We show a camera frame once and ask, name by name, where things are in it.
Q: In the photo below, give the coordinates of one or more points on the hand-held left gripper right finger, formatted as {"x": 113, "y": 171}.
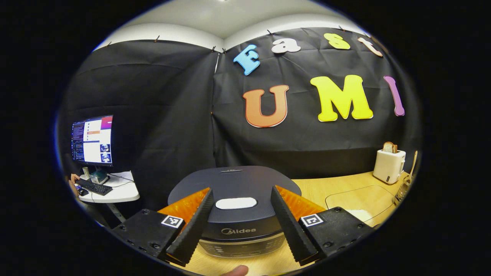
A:
{"x": 289, "y": 226}

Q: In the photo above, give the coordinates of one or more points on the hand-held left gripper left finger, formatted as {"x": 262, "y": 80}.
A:
{"x": 191, "y": 232}

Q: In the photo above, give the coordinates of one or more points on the dark grey rice cooker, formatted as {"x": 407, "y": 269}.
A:
{"x": 238, "y": 184}

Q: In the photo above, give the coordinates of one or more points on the clear plastic rice container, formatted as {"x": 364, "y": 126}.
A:
{"x": 360, "y": 201}

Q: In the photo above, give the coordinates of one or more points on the wooden spoon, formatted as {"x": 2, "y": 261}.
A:
{"x": 413, "y": 165}

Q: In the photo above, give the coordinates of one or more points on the white side table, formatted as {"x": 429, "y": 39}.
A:
{"x": 122, "y": 191}

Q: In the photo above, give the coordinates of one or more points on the small teal box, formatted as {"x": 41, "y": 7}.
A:
{"x": 99, "y": 177}

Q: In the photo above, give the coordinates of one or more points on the black keyboard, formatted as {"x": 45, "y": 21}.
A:
{"x": 94, "y": 187}

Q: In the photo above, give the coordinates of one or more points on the white toaster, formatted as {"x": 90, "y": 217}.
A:
{"x": 388, "y": 166}

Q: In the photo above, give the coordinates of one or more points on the black computer mouse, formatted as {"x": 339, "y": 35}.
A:
{"x": 83, "y": 192}

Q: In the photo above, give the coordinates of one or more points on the toast bread slice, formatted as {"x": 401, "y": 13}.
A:
{"x": 389, "y": 147}

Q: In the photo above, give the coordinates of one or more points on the black backdrop cloth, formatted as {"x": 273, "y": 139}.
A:
{"x": 161, "y": 107}

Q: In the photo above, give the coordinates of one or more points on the computer monitor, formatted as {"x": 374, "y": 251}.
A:
{"x": 94, "y": 140}

